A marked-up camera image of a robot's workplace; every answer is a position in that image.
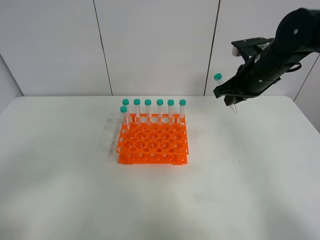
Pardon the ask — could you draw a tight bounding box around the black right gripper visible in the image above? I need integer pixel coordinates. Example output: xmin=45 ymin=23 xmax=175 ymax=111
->
xmin=213 ymin=46 xmax=302 ymax=106

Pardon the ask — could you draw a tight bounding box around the racked test tube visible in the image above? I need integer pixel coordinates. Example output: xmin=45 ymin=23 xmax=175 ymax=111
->
xmin=122 ymin=98 xmax=130 ymax=106
xmin=144 ymin=99 xmax=152 ymax=118
xmin=179 ymin=99 xmax=187 ymax=119
xmin=156 ymin=99 xmax=164 ymax=119
xmin=167 ymin=99 xmax=175 ymax=119
xmin=133 ymin=98 xmax=141 ymax=122

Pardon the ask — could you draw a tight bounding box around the orange test tube rack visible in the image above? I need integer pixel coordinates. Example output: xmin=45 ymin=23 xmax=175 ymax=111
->
xmin=116 ymin=113 xmax=189 ymax=165

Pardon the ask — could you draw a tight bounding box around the racked test tube far right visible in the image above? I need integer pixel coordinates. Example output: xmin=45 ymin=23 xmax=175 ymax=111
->
xmin=179 ymin=99 xmax=187 ymax=119

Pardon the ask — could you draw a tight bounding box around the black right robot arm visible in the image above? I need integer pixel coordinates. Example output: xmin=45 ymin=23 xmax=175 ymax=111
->
xmin=213 ymin=8 xmax=320 ymax=106

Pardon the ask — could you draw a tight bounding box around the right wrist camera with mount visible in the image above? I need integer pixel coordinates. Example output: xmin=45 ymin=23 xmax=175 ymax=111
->
xmin=231 ymin=37 xmax=273 ymax=62

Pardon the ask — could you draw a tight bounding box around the clear test tube teal cap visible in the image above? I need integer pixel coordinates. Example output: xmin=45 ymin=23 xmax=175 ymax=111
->
xmin=213 ymin=73 xmax=237 ymax=114

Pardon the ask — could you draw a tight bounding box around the racked test tube far left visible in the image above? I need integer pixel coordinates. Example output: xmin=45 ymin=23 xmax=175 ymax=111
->
xmin=122 ymin=98 xmax=130 ymax=106

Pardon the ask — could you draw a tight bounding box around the racked test tube second row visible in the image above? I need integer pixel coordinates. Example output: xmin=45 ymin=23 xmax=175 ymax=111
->
xmin=120 ymin=105 xmax=130 ymax=130

